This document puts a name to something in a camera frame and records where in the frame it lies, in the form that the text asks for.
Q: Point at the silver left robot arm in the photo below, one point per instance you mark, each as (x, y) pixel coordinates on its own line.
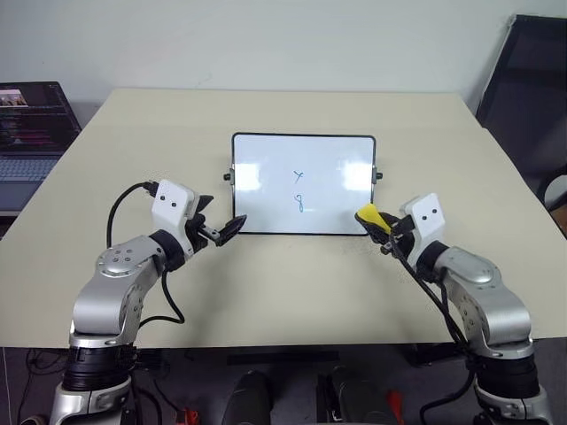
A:
(111, 292)

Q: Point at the open laptop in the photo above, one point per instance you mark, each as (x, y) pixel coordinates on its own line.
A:
(26, 133)

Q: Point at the black-framed whiteboard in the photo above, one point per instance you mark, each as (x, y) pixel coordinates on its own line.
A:
(303, 181)

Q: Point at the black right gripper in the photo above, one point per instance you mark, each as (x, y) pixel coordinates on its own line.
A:
(401, 234)

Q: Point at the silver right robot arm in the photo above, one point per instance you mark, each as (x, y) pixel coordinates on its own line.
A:
(491, 301)

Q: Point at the dark rounded shape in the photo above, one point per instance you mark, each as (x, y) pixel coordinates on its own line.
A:
(354, 398)
(248, 398)

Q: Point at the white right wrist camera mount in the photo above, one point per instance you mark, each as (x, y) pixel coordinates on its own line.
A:
(426, 217)

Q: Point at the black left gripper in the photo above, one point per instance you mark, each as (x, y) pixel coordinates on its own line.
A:
(198, 234)

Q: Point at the yellow eraser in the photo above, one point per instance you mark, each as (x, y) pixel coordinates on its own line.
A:
(371, 215)

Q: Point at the small red object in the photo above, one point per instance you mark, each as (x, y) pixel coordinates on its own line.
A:
(189, 417)
(395, 402)

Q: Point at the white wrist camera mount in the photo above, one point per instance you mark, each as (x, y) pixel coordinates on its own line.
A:
(170, 208)
(426, 217)

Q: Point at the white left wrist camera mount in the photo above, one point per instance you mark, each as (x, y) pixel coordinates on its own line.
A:
(170, 208)

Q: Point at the black mesh chair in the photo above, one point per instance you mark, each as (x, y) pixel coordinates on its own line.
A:
(522, 97)

